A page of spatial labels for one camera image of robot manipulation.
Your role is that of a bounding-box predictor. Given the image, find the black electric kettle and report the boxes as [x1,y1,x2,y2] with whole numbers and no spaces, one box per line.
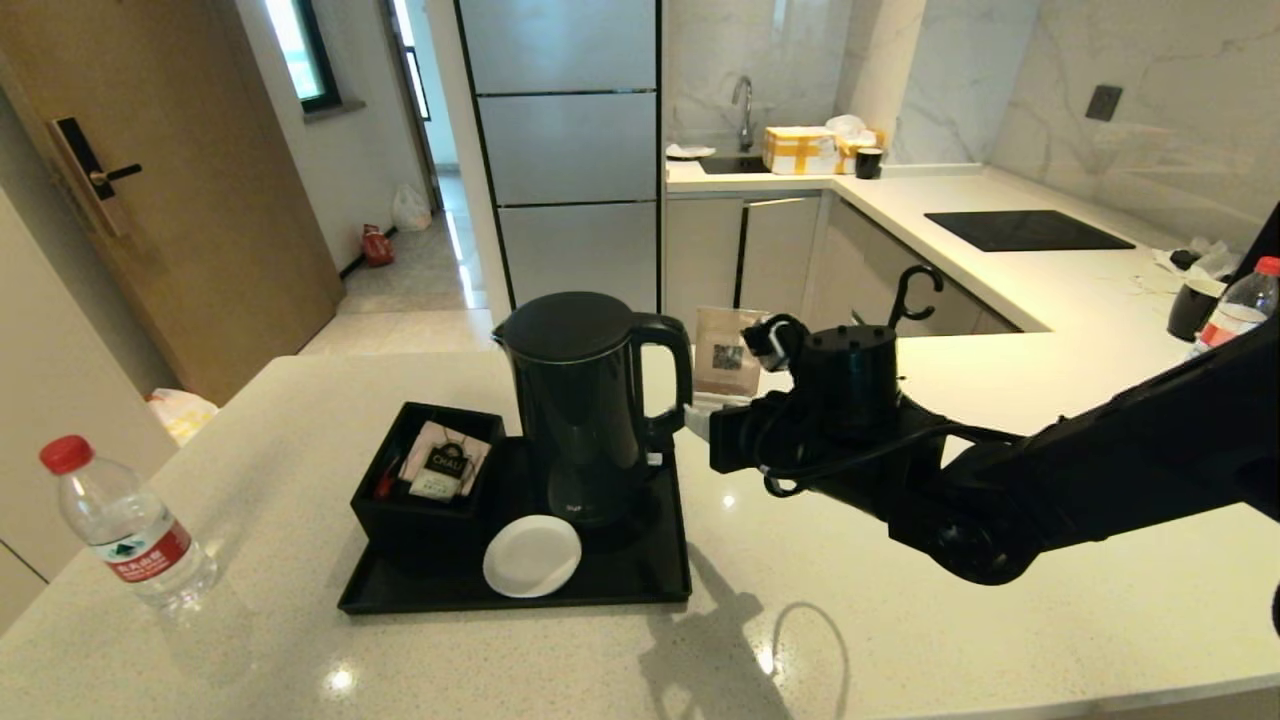
[490,292,694,531]

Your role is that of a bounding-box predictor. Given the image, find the clear red-label water bottle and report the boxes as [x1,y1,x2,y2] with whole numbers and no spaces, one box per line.
[1190,256,1280,358]
[40,435,221,613]

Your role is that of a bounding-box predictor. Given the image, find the beige tea bag sachet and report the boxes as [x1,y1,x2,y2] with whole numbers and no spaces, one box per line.
[398,421,491,501]

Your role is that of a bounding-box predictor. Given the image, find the acrylic QR code sign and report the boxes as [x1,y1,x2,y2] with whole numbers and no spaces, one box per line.
[692,306,769,417]

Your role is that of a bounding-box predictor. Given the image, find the white cabinet door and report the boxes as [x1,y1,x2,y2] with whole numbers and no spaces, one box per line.
[740,196,823,336]
[665,196,746,341]

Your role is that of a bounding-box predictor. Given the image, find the black rectangular serving tray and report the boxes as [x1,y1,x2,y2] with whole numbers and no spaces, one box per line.
[337,432,693,615]

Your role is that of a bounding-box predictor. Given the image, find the white round paper coaster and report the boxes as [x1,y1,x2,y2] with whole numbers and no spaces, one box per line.
[482,515,582,599]

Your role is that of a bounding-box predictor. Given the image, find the small yellow-taped cardboard box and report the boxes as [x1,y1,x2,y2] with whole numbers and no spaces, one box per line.
[835,130,887,174]

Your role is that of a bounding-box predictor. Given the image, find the black induction cooktop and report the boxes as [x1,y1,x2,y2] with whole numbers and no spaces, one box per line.
[923,210,1136,253]

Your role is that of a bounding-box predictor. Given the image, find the large yellow-taped cardboard box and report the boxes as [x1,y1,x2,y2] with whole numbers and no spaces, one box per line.
[762,126,839,176]

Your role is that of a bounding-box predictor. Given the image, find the black divided organizer box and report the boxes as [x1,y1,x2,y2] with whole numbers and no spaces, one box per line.
[350,402,506,563]

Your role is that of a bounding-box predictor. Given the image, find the silver refrigerator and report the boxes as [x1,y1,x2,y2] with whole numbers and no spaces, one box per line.
[455,0,663,323]

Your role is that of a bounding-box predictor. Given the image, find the chrome kitchen faucet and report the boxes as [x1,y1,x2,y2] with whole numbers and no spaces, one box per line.
[731,76,756,152]

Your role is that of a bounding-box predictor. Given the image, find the black mug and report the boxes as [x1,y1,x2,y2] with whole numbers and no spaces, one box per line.
[1166,280,1226,343]

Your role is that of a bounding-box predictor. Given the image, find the crumpled clear plastic packaging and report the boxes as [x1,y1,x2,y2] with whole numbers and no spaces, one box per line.
[1155,238,1241,283]

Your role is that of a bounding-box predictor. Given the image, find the white and yellow plastic bag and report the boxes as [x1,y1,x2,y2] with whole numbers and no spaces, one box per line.
[146,389,218,448]

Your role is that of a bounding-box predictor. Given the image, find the black framed window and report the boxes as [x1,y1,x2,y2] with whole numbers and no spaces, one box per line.
[263,0,341,114]

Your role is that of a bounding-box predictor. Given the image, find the brown wooden door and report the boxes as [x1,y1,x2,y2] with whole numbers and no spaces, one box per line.
[0,0,344,406]

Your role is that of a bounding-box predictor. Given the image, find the black and gold door lock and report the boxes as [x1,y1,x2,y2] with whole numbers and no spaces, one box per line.
[47,118,143,239]

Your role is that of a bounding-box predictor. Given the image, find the black curved cane handle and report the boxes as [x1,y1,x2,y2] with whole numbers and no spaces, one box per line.
[888,264,944,328]

